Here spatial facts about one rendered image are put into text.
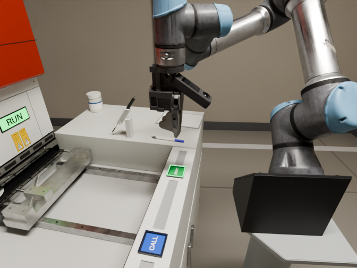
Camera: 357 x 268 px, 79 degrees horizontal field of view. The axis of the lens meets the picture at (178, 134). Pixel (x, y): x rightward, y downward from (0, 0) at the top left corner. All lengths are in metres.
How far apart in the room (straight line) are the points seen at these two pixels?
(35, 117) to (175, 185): 0.62
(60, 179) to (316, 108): 0.86
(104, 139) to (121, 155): 0.10
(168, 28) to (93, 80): 2.54
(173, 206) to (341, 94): 0.50
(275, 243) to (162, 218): 0.36
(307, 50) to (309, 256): 0.58
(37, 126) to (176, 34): 0.69
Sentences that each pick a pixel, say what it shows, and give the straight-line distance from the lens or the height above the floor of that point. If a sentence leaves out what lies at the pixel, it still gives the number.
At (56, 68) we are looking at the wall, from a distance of 3.20.
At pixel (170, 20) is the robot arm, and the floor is 1.41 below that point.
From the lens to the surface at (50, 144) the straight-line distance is 1.06.
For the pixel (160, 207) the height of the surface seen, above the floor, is 0.96.
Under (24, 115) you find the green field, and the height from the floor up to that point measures 1.10.
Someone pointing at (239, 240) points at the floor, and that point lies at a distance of 1.78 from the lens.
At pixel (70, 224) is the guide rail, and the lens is 0.80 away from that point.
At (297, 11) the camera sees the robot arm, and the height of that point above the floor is 1.42.
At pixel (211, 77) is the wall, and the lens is 2.77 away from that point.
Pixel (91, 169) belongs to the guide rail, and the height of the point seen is 0.85.
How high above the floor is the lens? 1.43
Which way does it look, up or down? 30 degrees down
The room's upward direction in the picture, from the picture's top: straight up
